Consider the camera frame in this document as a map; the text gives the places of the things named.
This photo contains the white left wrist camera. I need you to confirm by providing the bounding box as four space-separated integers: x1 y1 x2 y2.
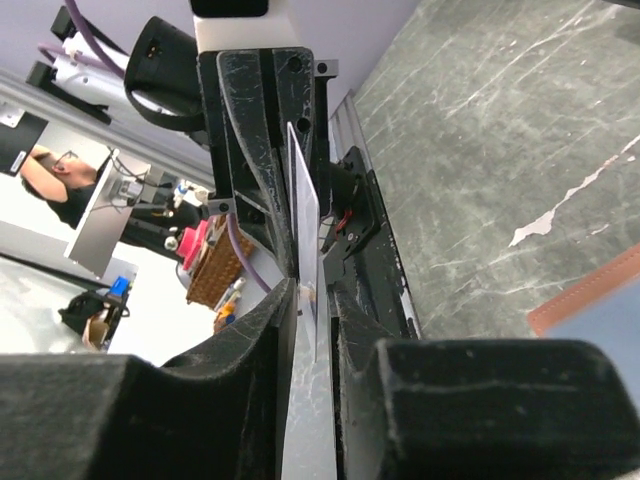
190 0 302 53

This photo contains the woven wicker basket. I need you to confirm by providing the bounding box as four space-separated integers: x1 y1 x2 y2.
186 216 243 310

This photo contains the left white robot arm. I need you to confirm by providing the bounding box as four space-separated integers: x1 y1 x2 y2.
35 1 338 276

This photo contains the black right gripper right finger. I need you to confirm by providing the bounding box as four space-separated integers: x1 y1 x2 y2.
329 287 639 479

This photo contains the person in black shirt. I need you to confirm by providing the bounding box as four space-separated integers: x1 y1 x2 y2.
20 145 107 229

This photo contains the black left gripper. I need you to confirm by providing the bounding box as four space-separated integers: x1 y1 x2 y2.
197 47 339 278

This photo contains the silver computer monitor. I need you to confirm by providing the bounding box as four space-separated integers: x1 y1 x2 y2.
64 147 150 279

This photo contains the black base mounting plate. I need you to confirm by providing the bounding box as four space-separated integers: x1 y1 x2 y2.
319 144 416 341

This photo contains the black bag on desk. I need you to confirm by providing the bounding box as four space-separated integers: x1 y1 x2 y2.
58 290 130 351

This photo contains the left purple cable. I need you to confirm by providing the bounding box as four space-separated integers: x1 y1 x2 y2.
37 0 131 81

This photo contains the pink object on desk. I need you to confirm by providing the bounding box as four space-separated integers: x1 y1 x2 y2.
176 220 208 271

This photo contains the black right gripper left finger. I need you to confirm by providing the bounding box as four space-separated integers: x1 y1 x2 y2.
1 279 297 479

